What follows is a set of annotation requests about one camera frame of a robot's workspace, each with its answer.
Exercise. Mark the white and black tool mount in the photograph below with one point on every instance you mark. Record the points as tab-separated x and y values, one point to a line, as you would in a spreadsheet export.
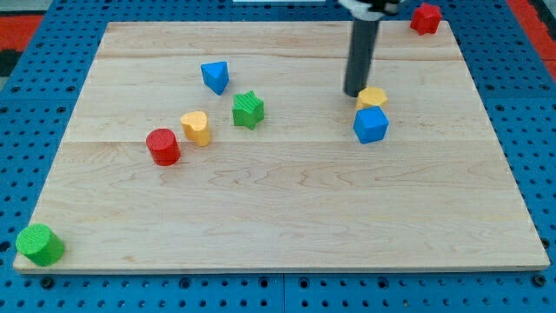
372	10

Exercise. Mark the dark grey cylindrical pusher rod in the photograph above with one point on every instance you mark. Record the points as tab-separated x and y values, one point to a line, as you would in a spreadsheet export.
360	55

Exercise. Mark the blue cube block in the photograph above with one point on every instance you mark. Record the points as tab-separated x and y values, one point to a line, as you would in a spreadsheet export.
370	124

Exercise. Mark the yellow hexagon block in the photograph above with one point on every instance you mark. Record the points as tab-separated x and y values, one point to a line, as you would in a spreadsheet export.
370	97

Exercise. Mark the red star block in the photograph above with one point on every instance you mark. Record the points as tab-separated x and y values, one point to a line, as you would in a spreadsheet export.
426	19

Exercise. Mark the green star block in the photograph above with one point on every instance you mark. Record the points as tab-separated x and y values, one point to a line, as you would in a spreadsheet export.
248	110

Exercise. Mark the blue triangle block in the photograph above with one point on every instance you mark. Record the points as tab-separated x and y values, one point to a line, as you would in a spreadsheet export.
215	76

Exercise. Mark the light wooden board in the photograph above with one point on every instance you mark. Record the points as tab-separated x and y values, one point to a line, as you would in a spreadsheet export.
299	193

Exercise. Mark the yellow heart block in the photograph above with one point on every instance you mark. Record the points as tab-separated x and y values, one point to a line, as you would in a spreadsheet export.
195	126

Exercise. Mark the red cylinder block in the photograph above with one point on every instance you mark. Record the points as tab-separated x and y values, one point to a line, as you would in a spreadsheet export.
163	147

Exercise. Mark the green cylinder block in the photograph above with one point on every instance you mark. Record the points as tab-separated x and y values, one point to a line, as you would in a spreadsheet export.
40	244

